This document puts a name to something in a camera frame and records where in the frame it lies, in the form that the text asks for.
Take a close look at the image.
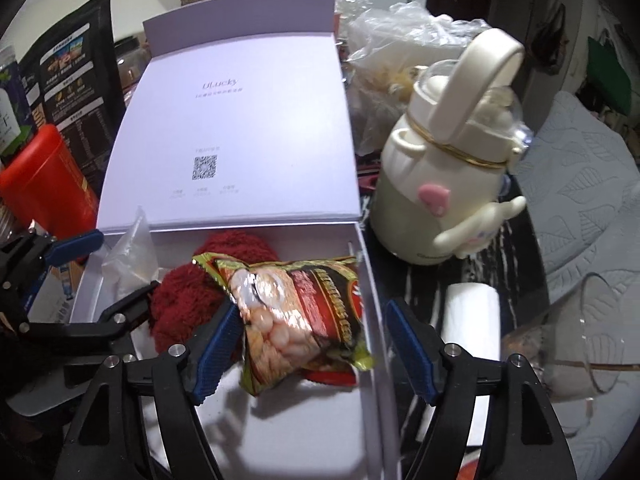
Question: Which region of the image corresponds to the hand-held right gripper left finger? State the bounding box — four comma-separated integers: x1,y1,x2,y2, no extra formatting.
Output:
59,302,247,480

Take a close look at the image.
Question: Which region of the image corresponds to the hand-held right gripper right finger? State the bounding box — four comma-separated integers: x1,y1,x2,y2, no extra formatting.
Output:
384,296,577,480

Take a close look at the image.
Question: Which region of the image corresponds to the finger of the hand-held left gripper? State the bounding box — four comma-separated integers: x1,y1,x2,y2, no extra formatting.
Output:
0,230,104,311
0,281,160,343

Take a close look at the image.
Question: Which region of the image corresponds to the red fuzzy knit item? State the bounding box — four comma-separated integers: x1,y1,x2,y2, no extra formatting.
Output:
149,230,273,356

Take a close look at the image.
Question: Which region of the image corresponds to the translucent plastic packet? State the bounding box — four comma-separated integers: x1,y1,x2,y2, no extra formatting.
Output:
100,205,161,306

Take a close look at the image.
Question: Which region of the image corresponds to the red gold snack packet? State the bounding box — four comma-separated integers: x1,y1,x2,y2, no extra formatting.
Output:
192,255,376,397

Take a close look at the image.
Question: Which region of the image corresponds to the lavender cardboard box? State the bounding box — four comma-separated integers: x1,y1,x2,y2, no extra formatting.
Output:
70,0,396,480

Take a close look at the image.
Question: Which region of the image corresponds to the red canister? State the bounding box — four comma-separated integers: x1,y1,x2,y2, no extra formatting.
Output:
0,124,101,238

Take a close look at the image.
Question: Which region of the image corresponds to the cluster of spice jars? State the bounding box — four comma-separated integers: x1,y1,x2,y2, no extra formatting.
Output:
0,42,31,166

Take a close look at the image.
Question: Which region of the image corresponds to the glass mug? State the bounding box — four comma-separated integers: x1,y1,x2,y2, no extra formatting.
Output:
500,272,640,403

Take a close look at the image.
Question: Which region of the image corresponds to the black printed pouch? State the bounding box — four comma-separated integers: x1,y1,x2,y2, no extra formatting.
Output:
17,0,128,196

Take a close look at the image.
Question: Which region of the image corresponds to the light blue quilted mattress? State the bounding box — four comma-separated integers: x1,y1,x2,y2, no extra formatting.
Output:
510,95,640,461

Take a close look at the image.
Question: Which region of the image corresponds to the clear plastic bag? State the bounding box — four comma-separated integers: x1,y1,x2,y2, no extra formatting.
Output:
335,0,493,156

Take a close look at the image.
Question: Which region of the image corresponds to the large green tote bag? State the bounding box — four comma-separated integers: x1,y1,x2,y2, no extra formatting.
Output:
585,37,633,116

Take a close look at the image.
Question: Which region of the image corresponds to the dark hanging bag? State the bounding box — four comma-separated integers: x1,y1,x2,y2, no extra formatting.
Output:
532,2,568,68

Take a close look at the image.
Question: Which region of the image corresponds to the cream handled bottle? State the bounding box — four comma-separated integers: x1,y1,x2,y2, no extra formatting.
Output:
372,27,528,265

